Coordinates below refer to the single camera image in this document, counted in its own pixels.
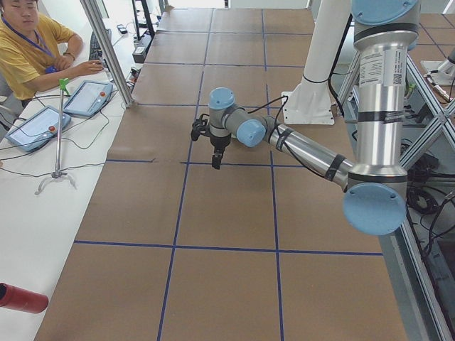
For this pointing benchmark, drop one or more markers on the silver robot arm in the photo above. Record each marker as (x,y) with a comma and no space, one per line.
(375,184)

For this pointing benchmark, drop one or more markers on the blue teach pendant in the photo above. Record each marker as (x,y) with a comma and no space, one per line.
(88,98)
(35,132)

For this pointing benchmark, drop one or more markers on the aluminium frame post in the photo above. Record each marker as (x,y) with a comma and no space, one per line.
(95,18)

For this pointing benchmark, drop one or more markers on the black keyboard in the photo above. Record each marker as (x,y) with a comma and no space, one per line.
(95,50)

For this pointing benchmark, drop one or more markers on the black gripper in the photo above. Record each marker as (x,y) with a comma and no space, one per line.
(218,143)

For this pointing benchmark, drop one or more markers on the green handled reacher grabber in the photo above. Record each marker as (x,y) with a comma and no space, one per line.
(58,175)

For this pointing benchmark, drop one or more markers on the far blue teach pendant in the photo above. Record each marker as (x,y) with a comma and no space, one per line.
(88,98)

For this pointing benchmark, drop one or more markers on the red bottle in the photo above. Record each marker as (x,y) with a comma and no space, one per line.
(20,299)

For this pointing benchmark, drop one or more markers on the person in yellow shirt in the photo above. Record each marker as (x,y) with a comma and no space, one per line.
(36,51)

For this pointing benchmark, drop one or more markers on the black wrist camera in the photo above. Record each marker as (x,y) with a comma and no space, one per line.
(200,127)

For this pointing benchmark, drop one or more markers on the person's right hand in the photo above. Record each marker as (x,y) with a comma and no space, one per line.
(89,67)

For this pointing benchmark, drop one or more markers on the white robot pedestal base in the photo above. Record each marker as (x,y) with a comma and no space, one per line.
(310,102)

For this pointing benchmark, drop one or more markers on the near blue teach pendant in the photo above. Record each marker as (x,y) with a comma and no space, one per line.
(35,132)

